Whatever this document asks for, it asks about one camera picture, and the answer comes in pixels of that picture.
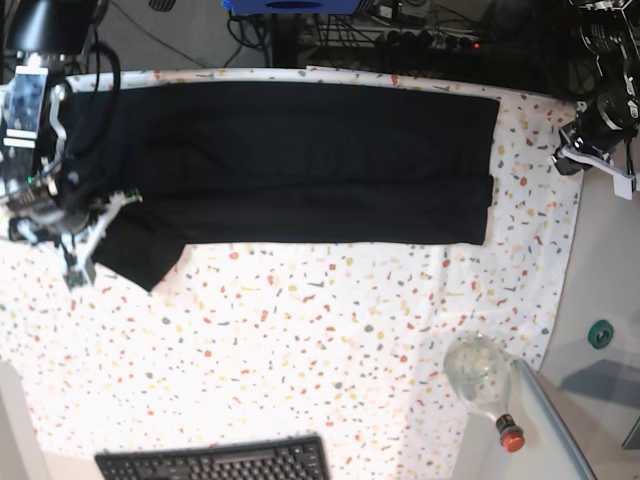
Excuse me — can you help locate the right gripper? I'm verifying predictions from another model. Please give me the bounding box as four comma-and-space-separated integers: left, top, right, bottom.
8, 190, 143, 290

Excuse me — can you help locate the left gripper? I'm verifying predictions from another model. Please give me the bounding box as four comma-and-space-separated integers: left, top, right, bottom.
551, 122, 638, 200

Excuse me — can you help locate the black t-shirt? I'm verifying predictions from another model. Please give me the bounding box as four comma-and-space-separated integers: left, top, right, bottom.
80, 82, 499, 290

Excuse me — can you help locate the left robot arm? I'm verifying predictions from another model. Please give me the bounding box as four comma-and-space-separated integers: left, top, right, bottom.
551, 1, 639, 200

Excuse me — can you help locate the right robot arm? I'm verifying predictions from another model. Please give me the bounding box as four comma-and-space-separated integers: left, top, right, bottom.
1, 1, 142, 290

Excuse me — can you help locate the green tape roll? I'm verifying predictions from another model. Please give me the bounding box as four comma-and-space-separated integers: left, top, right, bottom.
587, 319, 614, 350

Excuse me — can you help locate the black power strip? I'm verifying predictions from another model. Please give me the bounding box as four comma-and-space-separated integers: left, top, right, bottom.
378, 27, 485, 52

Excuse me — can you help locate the clear glass bottle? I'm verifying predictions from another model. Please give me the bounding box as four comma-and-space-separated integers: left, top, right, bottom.
443, 332, 525, 453

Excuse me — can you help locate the terrazzo pattern tablecloth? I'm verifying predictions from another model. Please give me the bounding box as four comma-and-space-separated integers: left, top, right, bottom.
1, 67, 582, 479

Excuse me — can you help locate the blue box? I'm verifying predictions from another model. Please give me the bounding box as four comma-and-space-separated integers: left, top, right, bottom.
222, 0, 369, 15

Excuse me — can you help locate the grey metal rod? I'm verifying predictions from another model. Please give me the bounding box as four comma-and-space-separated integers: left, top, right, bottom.
512, 359, 596, 479

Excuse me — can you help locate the black keyboard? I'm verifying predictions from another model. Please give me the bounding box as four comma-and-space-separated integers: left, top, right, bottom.
94, 435, 331, 480

